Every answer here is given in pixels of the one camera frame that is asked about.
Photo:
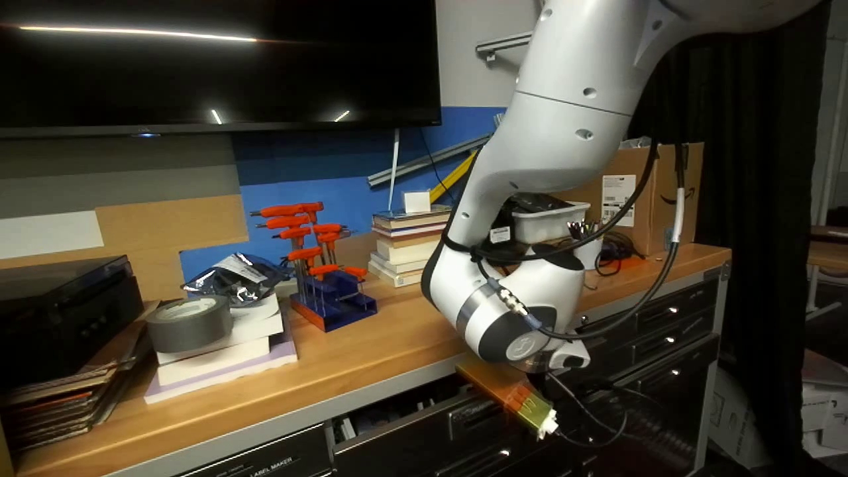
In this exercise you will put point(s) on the stack of hardcover books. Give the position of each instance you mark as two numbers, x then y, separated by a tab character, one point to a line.
408	248

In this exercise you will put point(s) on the black TV screen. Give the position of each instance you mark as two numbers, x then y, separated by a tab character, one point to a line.
222	70

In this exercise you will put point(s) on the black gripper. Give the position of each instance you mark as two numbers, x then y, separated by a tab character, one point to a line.
570	392

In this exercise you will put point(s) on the yellow level bar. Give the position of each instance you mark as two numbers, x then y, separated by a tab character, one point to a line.
455	175

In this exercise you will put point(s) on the silver metal pot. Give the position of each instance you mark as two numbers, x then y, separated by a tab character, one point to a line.
190	329

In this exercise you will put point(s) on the black equipment case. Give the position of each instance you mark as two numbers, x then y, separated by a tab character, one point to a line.
63	318

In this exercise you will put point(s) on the black drawer cabinet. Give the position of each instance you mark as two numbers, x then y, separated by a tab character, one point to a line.
671	354

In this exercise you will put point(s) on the white book stack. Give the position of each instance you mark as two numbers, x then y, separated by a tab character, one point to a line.
256	341

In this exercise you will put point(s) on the stack of dark boards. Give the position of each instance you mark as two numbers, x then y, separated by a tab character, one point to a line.
55	412

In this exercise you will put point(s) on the lavender foam board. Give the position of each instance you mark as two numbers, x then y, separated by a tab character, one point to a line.
222	386

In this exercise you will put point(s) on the black curtain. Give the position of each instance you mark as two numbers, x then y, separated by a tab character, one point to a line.
750	265

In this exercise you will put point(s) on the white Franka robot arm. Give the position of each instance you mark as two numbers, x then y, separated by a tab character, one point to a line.
565	106

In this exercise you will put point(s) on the silver aluminium bar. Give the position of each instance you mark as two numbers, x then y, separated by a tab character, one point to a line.
424	162

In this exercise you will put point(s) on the black metal drawer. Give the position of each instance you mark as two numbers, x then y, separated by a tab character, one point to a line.
415	440

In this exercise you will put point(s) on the brown cardboard box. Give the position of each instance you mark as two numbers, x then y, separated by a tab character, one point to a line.
659	201

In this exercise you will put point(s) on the white plastic bin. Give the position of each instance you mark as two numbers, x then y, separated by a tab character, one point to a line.
548	225

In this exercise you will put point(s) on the small white box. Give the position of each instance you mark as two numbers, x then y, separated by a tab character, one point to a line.
416	201

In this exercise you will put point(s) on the thin white rod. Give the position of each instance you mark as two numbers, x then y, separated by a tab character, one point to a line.
394	175

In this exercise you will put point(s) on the silver foil bags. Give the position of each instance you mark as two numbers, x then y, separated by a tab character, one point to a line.
231	280

